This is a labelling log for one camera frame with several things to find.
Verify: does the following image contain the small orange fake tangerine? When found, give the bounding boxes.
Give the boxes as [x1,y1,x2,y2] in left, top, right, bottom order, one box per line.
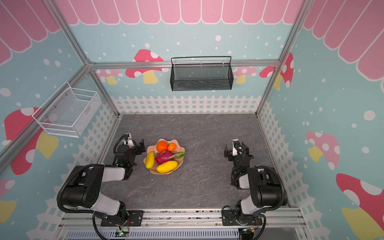
[168,143,177,152]

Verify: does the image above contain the black wire mesh basket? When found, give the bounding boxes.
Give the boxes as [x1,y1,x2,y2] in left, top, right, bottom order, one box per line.
[170,56,234,92]

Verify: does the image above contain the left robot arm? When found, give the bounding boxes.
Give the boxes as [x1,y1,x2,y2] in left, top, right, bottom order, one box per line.
[57,134,146,227]

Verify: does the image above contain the white wire mesh basket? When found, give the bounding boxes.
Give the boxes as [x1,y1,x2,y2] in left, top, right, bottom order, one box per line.
[32,82,102,138]

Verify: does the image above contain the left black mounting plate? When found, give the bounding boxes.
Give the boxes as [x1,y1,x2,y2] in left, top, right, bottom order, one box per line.
[101,210,144,227]

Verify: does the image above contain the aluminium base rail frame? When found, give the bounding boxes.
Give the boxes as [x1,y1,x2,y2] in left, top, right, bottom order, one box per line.
[54,208,311,240]

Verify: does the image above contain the large orange fake orange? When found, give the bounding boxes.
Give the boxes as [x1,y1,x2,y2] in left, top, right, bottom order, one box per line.
[156,141,169,153]

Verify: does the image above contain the yellow fake fruit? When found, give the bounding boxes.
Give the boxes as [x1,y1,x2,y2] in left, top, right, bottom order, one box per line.
[145,152,155,169]
[156,161,178,174]

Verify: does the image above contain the magenta fake dragon fruit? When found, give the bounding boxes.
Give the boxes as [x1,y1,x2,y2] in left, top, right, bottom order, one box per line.
[155,151,185,166]

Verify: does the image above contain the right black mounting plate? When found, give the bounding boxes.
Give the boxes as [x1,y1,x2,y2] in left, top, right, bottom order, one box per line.
[221,209,263,226]

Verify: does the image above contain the pink scalloped fruit bowl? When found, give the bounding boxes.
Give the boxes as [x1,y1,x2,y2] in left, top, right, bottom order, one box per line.
[143,139,186,175]

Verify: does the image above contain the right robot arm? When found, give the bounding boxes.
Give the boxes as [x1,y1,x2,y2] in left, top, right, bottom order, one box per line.
[222,139,288,226]

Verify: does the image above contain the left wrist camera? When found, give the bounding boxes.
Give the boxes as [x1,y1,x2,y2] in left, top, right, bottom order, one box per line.
[125,133,135,148]

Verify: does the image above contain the black mounting plate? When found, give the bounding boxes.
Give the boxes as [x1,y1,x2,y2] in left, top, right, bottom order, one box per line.
[221,209,263,226]
[101,210,144,227]

